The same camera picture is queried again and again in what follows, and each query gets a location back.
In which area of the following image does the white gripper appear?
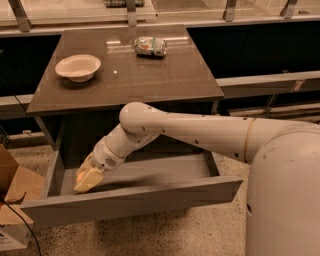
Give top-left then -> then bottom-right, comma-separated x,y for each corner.
73,141 -> 124,193

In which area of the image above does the orange fruit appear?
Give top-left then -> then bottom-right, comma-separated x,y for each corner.
75,171 -> 86,187

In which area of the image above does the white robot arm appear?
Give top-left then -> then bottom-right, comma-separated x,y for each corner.
74,102 -> 320,256

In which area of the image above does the grey cabinet with top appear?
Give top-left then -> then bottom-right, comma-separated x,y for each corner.
27,25 -> 224,145

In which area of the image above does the open grey top drawer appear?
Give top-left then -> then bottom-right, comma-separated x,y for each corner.
20,109 -> 243,229

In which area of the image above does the cardboard box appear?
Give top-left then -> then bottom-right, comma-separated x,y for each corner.
0,145 -> 45,252

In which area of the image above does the white paper bowl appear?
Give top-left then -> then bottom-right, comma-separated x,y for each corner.
55,54 -> 101,82

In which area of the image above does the crushed soda can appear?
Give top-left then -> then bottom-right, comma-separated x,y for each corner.
134,37 -> 167,57

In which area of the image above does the black cable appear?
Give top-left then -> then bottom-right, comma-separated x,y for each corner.
0,196 -> 43,256

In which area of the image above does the grey window rail frame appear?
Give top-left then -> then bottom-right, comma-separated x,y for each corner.
0,0 -> 320,37

